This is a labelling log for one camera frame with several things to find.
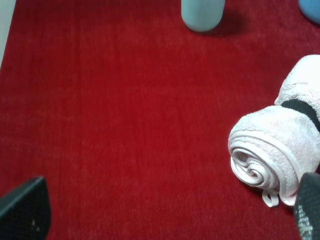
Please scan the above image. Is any black band on towel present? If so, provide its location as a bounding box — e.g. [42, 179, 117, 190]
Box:
[280, 99, 320, 132]

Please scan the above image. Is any light grey cup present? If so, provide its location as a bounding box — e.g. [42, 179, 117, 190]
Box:
[181, 0, 225, 33]

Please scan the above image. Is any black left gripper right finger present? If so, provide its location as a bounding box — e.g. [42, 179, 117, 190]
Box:
[293, 172, 320, 240]

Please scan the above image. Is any red table cloth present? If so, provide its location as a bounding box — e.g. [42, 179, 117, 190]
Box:
[0, 0, 320, 240]

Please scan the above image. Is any rolled pink towel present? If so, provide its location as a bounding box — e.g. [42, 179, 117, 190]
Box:
[228, 54, 320, 208]

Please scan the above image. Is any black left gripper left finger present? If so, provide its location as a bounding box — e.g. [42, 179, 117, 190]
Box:
[0, 176, 51, 240]

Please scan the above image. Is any light blue bowl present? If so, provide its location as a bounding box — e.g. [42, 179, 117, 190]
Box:
[298, 0, 320, 25]

